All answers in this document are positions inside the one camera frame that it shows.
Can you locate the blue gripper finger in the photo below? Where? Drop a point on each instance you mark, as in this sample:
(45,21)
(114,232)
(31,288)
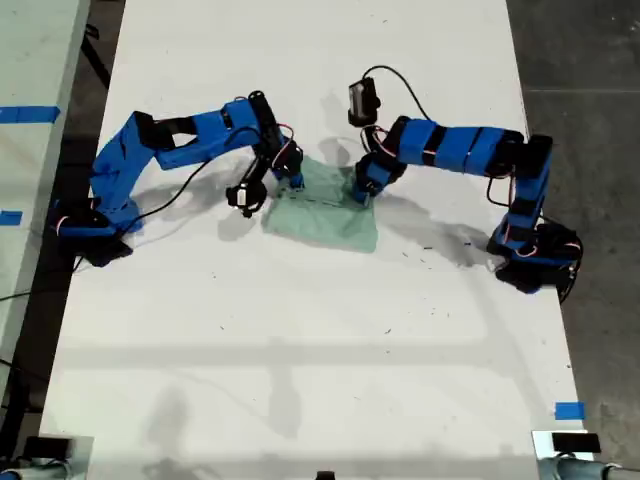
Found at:
(377,195)
(297,181)
(362,192)
(281,176)

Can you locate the pale green T-shirt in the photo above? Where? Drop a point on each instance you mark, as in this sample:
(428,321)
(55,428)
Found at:
(320,220)

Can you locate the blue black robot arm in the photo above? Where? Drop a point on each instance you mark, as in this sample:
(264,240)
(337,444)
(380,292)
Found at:
(125,150)
(460,145)

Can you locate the black slanted stand leg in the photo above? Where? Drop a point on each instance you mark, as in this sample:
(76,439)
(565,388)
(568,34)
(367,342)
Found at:
(97,60)

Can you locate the long blue tape strip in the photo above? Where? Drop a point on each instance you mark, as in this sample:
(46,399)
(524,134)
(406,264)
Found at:
(30,114)

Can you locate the short blue tape strip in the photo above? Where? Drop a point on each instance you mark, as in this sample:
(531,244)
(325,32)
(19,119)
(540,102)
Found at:
(11,218)

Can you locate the pale side table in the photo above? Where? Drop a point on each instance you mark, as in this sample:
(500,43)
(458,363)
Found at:
(30,60)

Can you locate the small black box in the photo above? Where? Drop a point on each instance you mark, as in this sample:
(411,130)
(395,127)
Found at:
(46,447)
(575,442)
(325,475)

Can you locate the square blue tape piece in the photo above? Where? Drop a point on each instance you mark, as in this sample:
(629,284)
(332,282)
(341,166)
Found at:
(570,411)

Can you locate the pale green rounded pad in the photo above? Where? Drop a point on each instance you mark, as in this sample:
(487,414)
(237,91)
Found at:
(40,472)
(575,470)

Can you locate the black camera stalk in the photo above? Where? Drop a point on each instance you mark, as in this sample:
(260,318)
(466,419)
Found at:
(369,135)
(254,170)

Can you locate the black arm camera box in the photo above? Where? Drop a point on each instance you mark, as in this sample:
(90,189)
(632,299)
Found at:
(362,100)
(250,192)

